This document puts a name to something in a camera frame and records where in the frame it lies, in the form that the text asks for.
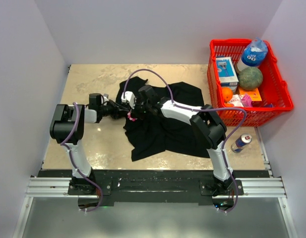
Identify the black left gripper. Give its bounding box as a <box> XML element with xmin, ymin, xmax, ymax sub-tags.
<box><xmin>99</xmin><ymin>99</ymin><xmax>130</xmax><ymax>120</ymax></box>

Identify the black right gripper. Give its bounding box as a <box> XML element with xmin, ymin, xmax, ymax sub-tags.
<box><xmin>128</xmin><ymin>98</ymin><xmax>151</xmax><ymax>120</ymax></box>

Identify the black garment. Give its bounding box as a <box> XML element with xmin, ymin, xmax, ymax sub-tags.
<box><xmin>123</xmin><ymin>76</ymin><xmax>210</xmax><ymax>162</ymax></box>

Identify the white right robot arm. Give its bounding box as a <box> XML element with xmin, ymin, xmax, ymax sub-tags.
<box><xmin>122</xmin><ymin>85</ymin><xmax>238</xmax><ymax>196</ymax></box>

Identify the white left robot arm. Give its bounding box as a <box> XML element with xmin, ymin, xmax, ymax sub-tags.
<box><xmin>50</xmin><ymin>93</ymin><xmax>129</xmax><ymax>195</ymax></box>

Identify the orange fruit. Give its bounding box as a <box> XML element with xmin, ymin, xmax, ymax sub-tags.
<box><xmin>222</xmin><ymin>87</ymin><xmax>234</xmax><ymax>103</ymax></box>

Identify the blue white box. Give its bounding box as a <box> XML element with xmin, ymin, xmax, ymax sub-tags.
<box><xmin>216</xmin><ymin>57</ymin><xmax>239</xmax><ymax>93</ymax></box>

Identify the pink small package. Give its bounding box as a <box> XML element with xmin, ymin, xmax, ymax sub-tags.
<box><xmin>240</xmin><ymin>94</ymin><xmax>252</xmax><ymax>107</ymax></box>

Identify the blue silver drink can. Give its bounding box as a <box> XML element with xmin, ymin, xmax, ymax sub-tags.
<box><xmin>231</xmin><ymin>133</ymin><xmax>252</xmax><ymax>153</ymax></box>

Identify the green round melon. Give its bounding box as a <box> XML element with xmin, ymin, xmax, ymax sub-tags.
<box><xmin>239</xmin><ymin>67</ymin><xmax>263</xmax><ymax>91</ymax></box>

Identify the orange box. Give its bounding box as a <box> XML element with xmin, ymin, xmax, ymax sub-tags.
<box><xmin>237</xmin><ymin>86</ymin><xmax>262</xmax><ymax>102</ymax></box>

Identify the blue plastic bag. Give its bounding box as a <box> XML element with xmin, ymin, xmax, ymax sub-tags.
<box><xmin>236</xmin><ymin>37</ymin><xmax>268</xmax><ymax>73</ymax></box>

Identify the red plastic basket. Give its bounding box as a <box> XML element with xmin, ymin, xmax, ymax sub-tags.
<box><xmin>207</xmin><ymin>39</ymin><xmax>294</xmax><ymax>127</ymax></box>

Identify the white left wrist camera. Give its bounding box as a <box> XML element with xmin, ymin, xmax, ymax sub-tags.
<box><xmin>101</xmin><ymin>94</ymin><xmax>109</xmax><ymax>104</ymax></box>

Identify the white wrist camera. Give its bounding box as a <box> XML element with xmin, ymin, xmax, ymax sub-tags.
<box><xmin>101</xmin><ymin>94</ymin><xmax>109</xmax><ymax>104</ymax></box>
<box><xmin>121</xmin><ymin>91</ymin><xmax>136</xmax><ymax>109</ymax></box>

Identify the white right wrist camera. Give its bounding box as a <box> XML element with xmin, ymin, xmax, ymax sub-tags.
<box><xmin>121</xmin><ymin>91</ymin><xmax>136</xmax><ymax>109</ymax></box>

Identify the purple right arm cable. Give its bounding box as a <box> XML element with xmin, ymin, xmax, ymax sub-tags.
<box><xmin>122</xmin><ymin>69</ymin><xmax>247</xmax><ymax>214</ymax></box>

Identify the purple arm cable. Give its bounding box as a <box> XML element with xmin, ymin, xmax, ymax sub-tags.
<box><xmin>122</xmin><ymin>69</ymin><xmax>247</xmax><ymax>214</ymax></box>
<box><xmin>60</xmin><ymin>102</ymin><xmax>104</xmax><ymax>212</ymax></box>

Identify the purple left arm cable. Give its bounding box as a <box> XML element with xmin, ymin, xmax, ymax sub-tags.
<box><xmin>60</xmin><ymin>102</ymin><xmax>104</xmax><ymax>212</ymax></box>

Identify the aluminium rail frame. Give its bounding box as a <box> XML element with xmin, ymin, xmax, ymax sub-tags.
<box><xmin>14</xmin><ymin>127</ymin><xmax>298</xmax><ymax>238</ymax></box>

